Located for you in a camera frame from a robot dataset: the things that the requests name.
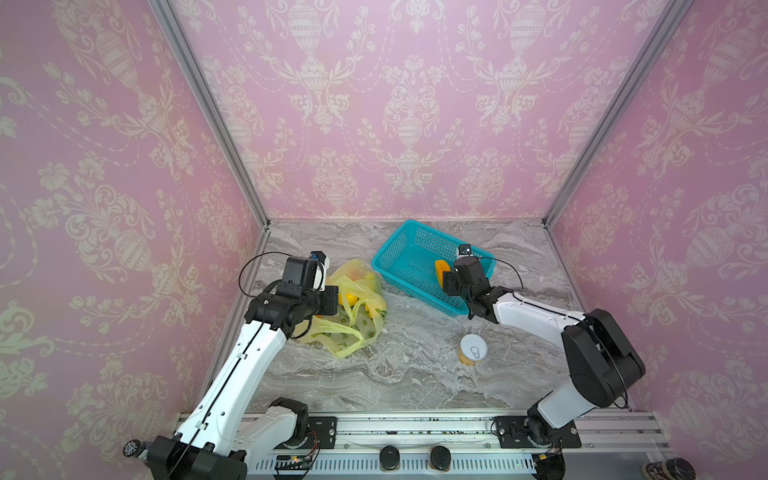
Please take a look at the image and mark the yellow orange toy mango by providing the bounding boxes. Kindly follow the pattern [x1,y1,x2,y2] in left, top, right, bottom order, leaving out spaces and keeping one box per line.
[434,259,452,289]

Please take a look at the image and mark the yellow translucent plastic bag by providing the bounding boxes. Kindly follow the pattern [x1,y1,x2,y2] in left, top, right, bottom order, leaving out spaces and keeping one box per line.
[297,259,387,358]

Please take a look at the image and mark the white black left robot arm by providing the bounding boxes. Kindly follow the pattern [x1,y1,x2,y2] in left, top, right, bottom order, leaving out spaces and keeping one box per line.
[144,251,339,479]

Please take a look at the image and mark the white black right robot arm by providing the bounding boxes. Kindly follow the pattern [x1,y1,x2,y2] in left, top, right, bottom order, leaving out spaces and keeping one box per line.
[436,255,646,445]

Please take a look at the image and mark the yellow toy lemon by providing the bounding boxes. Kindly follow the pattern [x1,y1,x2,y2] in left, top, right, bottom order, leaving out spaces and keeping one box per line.
[338,293,359,307]

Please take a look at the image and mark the orange toy persimmon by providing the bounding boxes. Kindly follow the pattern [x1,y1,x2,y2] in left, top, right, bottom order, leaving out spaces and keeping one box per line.
[349,268,369,281]

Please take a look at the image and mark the teal plastic mesh basket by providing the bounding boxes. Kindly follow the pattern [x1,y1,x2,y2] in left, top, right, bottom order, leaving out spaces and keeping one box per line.
[372,220,468,317]

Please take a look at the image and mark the yellow tin can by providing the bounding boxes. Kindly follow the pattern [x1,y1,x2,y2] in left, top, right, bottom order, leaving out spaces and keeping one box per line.
[458,334,488,366]

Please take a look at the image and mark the black knob right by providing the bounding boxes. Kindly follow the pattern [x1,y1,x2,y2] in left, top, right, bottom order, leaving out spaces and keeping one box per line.
[429,445,452,472]

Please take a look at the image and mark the black knob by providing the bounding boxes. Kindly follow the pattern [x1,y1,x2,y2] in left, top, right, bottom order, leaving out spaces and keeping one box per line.
[429,445,452,472]
[379,445,401,472]

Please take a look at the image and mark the black knob left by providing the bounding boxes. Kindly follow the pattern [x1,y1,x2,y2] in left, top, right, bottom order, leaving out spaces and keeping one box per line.
[379,445,401,472]

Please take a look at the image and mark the dark bottle at right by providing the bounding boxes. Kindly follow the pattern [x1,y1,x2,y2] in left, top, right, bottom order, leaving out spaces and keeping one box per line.
[641,457,697,480]

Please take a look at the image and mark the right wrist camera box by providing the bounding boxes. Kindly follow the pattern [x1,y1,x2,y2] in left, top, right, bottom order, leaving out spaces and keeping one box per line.
[457,244,474,258]

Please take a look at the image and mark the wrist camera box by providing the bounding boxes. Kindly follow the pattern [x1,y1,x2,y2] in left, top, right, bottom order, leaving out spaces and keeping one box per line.
[310,250,329,291]
[457,244,474,258]

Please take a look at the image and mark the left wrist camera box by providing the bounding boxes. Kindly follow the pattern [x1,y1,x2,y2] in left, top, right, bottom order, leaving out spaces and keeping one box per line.
[310,250,329,291]

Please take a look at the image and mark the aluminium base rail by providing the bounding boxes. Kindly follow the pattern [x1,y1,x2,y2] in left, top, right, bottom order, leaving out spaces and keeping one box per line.
[248,409,673,479]

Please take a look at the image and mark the aluminium corner post left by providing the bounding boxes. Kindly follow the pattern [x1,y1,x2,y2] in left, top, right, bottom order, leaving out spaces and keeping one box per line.
[149,0,270,231]

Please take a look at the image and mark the aluminium corner post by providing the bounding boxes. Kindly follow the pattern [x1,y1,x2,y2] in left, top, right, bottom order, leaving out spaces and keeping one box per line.
[149,0,270,231]
[542,0,693,233]

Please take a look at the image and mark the aluminium corner post right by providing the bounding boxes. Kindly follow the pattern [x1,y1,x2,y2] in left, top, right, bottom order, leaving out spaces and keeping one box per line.
[542,0,693,233]

